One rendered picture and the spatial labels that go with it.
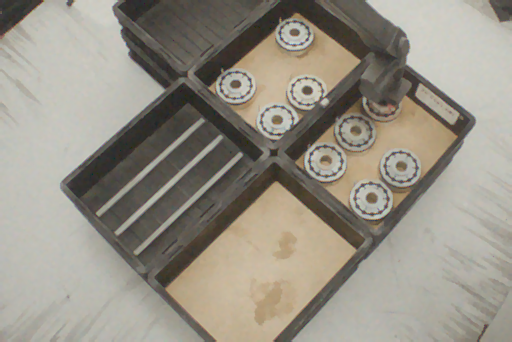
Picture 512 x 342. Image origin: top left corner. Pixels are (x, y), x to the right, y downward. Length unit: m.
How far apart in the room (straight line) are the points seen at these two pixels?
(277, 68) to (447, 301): 0.74
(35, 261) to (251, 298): 0.58
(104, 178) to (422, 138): 0.79
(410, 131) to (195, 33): 0.63
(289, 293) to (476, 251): 0.52
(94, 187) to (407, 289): 0.80
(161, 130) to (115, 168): 0.15
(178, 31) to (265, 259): 0.67
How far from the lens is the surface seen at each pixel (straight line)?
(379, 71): 1.35
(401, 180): 1.49
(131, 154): 1.56
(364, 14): 1.22
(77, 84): 1.85
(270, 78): 1.62
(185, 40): 1.70
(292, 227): 1.45
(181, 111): 1.59
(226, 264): 1.43
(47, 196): 1.72
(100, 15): 1.97
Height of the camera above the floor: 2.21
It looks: 62 degrees down
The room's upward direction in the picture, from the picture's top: 6 degrees clockwise
